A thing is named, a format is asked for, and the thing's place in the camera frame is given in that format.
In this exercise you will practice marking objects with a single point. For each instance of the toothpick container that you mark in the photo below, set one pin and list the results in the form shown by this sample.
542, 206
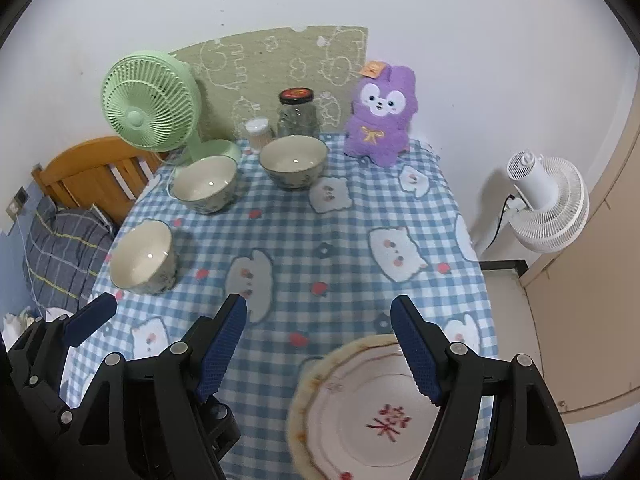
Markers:
258, 133

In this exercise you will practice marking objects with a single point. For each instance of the wall power socket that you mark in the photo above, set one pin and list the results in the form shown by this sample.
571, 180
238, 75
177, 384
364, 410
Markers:
16, 205

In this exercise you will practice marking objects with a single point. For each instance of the glass jar black lid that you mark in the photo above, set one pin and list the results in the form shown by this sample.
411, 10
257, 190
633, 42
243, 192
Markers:
297, 113

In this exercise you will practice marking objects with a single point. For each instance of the white clip fan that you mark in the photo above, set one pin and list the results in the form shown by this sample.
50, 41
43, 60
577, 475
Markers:
551, 203

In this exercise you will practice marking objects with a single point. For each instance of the crumpled white tissue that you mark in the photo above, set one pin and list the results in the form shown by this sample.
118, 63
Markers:
13, 325

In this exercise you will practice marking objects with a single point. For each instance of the green desk fan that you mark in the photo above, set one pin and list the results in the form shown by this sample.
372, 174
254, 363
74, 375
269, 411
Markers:
152, 101

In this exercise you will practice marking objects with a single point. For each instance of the green cartoon wall mat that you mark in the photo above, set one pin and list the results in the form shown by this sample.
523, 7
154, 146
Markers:
241, 76

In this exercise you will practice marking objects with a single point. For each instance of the large cream floral plate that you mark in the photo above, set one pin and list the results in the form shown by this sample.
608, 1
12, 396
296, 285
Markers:
320, 384

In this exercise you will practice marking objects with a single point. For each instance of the purple plush bunny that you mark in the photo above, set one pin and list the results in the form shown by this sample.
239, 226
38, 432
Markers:
382, 108

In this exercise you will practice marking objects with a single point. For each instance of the dark plaid pillow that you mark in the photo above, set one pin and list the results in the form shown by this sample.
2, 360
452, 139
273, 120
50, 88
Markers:
65, 249

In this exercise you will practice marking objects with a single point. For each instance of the blue checkered tablecloth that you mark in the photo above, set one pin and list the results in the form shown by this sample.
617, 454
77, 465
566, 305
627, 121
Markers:
318, 268

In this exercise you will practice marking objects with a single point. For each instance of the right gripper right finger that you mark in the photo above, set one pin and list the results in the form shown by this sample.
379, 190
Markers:
526, 437

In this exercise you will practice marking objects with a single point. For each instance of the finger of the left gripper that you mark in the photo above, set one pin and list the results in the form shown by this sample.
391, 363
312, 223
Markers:
88, 319

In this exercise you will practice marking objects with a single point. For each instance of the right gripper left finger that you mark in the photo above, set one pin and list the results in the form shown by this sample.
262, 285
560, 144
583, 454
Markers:
159, 418

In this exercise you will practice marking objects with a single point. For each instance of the white red-pattern plate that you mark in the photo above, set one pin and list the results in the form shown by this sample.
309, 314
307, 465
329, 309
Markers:
370, 419

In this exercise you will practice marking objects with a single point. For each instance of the blue floral bowl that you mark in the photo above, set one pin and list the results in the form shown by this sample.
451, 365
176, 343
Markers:
144, 260
294, 162
206, 186

